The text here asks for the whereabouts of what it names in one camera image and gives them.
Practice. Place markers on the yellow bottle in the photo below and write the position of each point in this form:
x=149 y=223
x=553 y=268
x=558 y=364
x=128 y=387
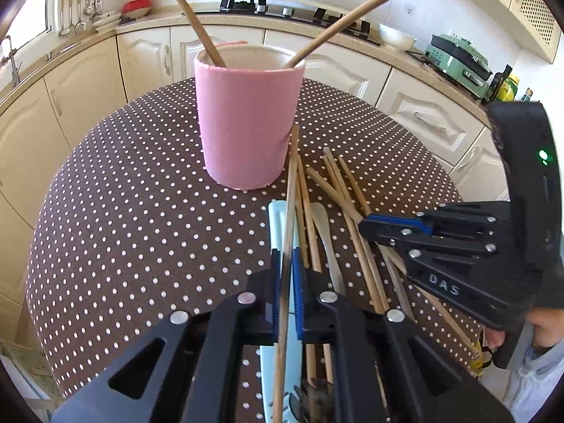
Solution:
x=511 y=90

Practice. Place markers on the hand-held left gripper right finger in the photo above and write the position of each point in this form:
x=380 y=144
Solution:
x=297 y=308

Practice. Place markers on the slim wooden chopstick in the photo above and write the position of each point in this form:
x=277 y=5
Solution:
x=352 y=14
x=188 y=13
x=290 y=211

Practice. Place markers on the bunch of wooden chopsticks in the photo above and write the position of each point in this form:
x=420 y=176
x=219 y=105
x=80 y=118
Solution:
x=347 y=211

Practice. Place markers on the cream base cabinets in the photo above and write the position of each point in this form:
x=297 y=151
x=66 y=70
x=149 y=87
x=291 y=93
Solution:
x=83 y=92

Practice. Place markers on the pale turquoise spatula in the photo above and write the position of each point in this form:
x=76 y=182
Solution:
x=275 y=224

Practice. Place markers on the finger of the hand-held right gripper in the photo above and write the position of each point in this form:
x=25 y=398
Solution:
x=440 y=282
x=405 y=222

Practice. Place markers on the person's right forearm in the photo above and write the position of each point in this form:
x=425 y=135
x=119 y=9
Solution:
x=542 y=374

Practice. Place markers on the red basket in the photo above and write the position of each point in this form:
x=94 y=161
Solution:
x=136 y=8

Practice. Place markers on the white bowl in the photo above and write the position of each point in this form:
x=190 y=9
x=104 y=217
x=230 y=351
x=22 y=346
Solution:
x=396 y=37

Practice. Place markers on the wide cream lattice cabinet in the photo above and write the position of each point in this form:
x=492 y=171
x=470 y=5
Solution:
x=528 y=4

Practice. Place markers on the black gas stove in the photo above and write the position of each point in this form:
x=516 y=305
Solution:
x=282 y=9

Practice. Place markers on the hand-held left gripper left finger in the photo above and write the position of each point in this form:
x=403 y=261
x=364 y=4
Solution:
x=274 y=299

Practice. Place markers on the yellow bag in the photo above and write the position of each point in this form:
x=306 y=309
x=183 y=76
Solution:
x=478 y=359

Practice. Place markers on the steel faucet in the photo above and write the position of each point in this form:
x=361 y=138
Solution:
x=13 y=64

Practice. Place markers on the green multi cooker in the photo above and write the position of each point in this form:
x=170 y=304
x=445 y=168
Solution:
x=458 y=61

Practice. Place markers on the tall pink cup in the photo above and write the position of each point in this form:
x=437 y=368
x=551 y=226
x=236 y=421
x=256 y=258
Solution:
x=244 y=123

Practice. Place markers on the kitchen window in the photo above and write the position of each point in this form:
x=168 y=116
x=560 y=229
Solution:
x=35 y=17

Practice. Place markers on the white dish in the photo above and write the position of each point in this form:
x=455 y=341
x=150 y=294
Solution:
x=108 y=22

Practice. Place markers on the wooden utensil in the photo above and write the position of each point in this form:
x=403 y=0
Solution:
x=396 y=282

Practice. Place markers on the steel kitchen utensil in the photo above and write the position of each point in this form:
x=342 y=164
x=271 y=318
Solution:
x=97 y=15
x=89 y=6
x=80 y=27
x=65 y=31

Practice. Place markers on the silver metal utensil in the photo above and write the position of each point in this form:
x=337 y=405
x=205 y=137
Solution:
x=324 y=238

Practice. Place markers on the person's right hand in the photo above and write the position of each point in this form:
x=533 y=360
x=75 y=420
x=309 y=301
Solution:
x=548 y=326

